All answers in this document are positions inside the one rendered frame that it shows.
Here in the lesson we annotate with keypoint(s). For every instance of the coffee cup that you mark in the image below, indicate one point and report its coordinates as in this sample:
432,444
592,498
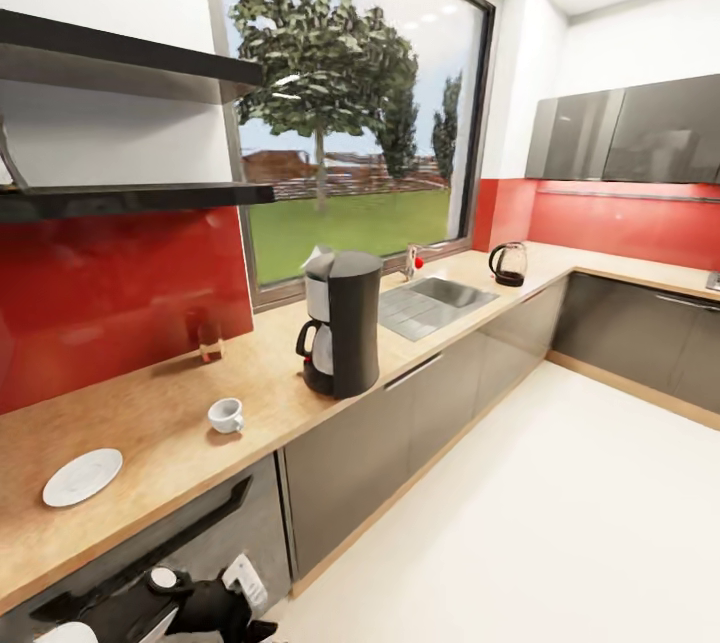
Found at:
226,416

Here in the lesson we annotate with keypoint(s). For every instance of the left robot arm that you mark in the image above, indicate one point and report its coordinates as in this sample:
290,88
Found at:
169,602

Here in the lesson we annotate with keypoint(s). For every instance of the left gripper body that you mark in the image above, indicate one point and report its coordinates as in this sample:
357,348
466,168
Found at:
225,611

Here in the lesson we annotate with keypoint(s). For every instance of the saucer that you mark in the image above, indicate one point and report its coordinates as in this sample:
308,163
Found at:
82,477

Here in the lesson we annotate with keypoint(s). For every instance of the paper coffee filter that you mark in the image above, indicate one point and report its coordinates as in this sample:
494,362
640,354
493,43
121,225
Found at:
321,262

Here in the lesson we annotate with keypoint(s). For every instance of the bottle of coffee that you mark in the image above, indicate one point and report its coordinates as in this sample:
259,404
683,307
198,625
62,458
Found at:
11,180

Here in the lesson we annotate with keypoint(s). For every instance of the water glass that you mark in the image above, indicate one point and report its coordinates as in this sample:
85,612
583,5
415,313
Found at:
211,342

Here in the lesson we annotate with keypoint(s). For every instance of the electric kettle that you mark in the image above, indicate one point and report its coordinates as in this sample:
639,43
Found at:
509,263

